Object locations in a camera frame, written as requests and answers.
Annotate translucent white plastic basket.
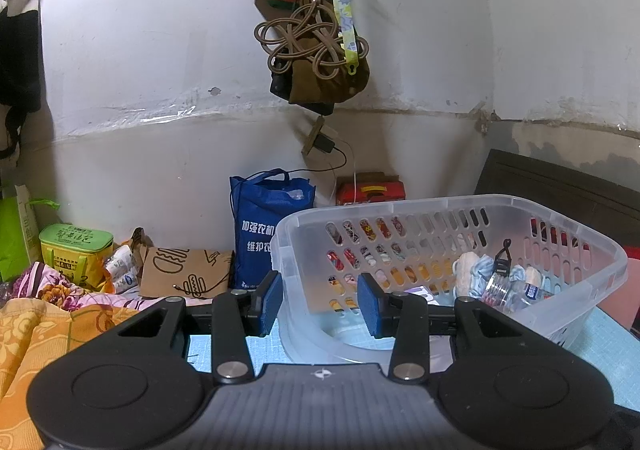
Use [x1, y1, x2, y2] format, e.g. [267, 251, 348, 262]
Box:
[271, 194, 628, 366]

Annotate purple small box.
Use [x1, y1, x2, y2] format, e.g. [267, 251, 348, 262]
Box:
[407, 286, 437, 305]

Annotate orange floral blanket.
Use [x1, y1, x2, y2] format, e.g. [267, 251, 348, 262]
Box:
[1, 298, 137, 449]

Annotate white tube bottles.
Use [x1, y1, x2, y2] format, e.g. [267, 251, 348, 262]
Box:
[103, 244, 139, 294]

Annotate pink floral quilt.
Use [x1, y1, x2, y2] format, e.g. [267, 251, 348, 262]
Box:
[8, 260, 216, 313]

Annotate red gift box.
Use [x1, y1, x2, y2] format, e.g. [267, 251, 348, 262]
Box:
[335, 171, 406, 206]

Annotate brown hanging bag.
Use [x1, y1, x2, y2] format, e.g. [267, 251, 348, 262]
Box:
[254, 0, 370, 116]

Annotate black strap clip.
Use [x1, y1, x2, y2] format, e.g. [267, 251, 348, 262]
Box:
[494, 239, 512, 277]

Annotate dark wooden headboard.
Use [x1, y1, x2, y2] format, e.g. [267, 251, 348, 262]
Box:
[475, 149, 639, 248]

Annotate black wall charger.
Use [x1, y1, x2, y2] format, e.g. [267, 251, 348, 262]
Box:
[312, 133, 335, 154]

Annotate black white hanging garment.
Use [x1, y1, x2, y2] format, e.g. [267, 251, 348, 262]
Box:
[0, 0, 42, 159]

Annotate small clear water bottle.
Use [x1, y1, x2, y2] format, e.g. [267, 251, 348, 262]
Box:
[480, 273, 552, 314]

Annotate brown paper burger bag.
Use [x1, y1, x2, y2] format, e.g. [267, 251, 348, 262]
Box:
[139, 244, 233, 299]

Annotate green paper shopping bag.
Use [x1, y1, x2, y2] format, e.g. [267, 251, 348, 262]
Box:
[0, 184, 60, 282]

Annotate blue white scrunchie bundle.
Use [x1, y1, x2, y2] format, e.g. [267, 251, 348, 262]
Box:
[452, 251, 542, 299]

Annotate blue non-woven tote bag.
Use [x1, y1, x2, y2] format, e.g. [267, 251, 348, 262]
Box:
[229, 168, 316, 289]

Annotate yellow green lidded box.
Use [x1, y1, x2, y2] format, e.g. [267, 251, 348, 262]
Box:
[39, 223, 114, 291]

